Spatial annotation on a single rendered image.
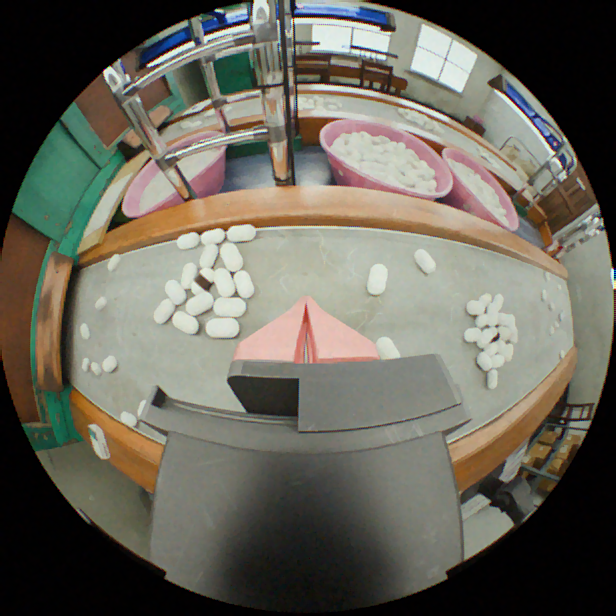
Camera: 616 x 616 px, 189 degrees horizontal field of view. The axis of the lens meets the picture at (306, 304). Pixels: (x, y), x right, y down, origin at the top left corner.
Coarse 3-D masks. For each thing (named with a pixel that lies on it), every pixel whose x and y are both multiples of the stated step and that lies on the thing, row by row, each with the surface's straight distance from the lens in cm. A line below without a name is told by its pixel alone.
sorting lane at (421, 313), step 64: (128, 256) 40; (192, 256) 27; (256, 256) 23; (320, 256) 22; (384, 256) 24; (448, 256) 31; (128, 320) 34; (256, 320) 20; (384, 320) 22; (448, 320) 27; (128, 384) 34; (192, 384) 24; (512, 384) 44
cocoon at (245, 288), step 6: (234, 276) 21; (240, 276) 20; (246, 276) 20; (240, 282) 20; (246, 282) 20; (240, 288) 20; (246, 288) 20; (252, 288) 20; (240, 294) 20; (246, 294) 20; (252, 294) 20
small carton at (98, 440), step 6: (90, 426) 46; (96, 426) 46; (90, 432) 46; (96, 432) 44; (102, 432) 44; (96, 438) 44; (102, 438) 45; (96, 444) 46; (102, 444) 45; (96, 450) 48; (102, 450) 46; (102, 456) 46; (108, 456) 47
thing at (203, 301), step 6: (198, 294) 22; (204, 294) 22; (210, 294) 22; (192, 300) 22; (198, 300) 22; (204, 300) 21; (210, 300) 21; (186, 306) 23; (192, 306) 22; (198, 306) 22; (204, 306) 21; (210, 306) 22; (192, 312) 22; (198, 312) 22
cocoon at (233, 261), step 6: (222, 246) 23; (228, 246) 22; (234, 246) 23; (222, 252) 22; (228, 252) 22; (234, 252) 22; (222, 258) 23; (228, 258) 21; (234, 258) 21; (240, 258) 22; (228, 264) 21; (234, 264) 21; (240, 264) 21; (234, 270) 22
